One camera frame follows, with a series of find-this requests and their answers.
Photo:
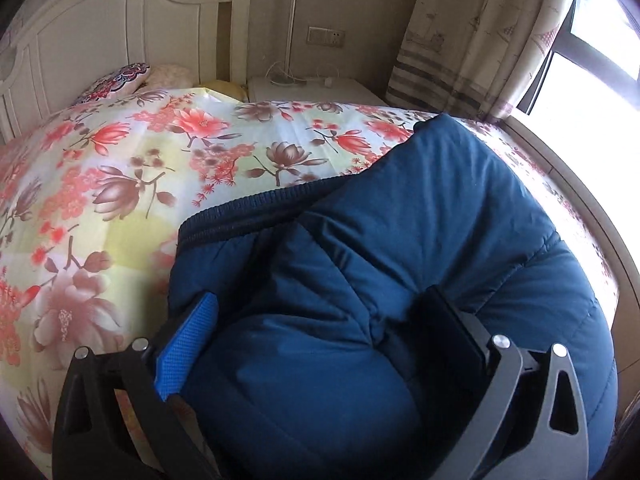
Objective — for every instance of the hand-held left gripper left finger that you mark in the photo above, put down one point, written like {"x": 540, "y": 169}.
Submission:
{"x": 184, "y": 347}

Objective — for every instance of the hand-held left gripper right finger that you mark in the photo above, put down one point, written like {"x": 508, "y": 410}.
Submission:
{"x": 452, "y": 332}

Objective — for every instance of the blue padded jacket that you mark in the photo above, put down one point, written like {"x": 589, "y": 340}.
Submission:
{"x": 400, "y": 220}

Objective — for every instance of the floral bedsheet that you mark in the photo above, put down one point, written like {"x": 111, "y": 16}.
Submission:
{"x": 150, "y": 160}

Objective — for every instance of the beige window sill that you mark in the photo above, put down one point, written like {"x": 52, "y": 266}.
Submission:
{"x": 590, "y": 200}

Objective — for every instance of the yellow pillow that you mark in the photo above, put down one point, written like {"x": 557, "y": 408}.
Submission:
{"x": 227, "y": 89}

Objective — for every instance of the peach quilted pillow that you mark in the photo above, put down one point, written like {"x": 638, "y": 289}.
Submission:
{"x": 172, "y": 75}

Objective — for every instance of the mandala patterned cushion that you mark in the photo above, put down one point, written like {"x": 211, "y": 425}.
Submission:
{"x": 117, "y": 82}

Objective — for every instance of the white nightstand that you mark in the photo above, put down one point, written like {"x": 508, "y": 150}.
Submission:
{"x": 310, "y": 92}

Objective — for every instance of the window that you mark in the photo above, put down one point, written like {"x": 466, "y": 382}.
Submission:
{"x": 595, "y": 85}

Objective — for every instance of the printed striped curtain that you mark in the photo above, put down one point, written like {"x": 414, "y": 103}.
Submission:
{"x": 465, "y": 40}

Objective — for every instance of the white wooden headboard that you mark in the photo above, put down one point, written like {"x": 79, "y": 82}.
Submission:
{"x": 100, "y": 25}

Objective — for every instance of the thin metal pole lamp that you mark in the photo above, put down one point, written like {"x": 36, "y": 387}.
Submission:
{"x": 291, "y": 30}

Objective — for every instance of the beige wall switch panel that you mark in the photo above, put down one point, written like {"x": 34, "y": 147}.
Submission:
{"x": 326, "y": 35}

